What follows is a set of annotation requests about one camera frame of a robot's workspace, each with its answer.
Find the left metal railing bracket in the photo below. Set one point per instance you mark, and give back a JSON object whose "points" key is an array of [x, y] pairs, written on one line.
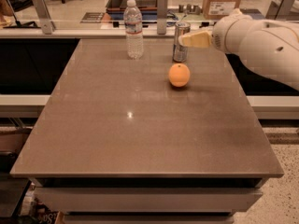
{"points": [[46, 23]]}

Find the grey table drawer front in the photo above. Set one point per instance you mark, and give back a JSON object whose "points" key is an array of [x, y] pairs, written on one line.
{"points": [[148, 200]]}

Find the metal railing bracket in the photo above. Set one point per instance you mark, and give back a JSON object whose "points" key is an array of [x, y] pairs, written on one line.
{"points": [[283, 10], [46, 23], [161, 16]]}

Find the silver Red Bull can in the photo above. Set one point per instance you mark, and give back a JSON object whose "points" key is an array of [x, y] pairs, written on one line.
{"points": [[180, 52]]}

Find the orange fruit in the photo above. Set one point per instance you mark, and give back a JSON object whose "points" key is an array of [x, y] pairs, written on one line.
{"points": [[179, 74]]}

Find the clear plastic water bottle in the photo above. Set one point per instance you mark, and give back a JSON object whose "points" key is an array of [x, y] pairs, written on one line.
{"points": [[132, 18]]}

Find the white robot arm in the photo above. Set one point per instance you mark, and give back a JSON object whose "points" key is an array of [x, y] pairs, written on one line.
{"points": [[268, 48]]}

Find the middle metal railing bracket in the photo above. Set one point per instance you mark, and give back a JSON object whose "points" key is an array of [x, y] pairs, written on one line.
{"points": [[161, 16]]}

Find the cardboard box with label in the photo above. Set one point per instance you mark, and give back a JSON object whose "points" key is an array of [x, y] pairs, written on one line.
{"points": [[221, 0]]}

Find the right metal railing bracket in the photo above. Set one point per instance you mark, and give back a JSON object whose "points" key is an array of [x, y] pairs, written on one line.
{"points": [[283, 10]]}

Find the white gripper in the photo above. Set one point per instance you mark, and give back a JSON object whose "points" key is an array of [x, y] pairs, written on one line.
{"points": [[224, 34]]}

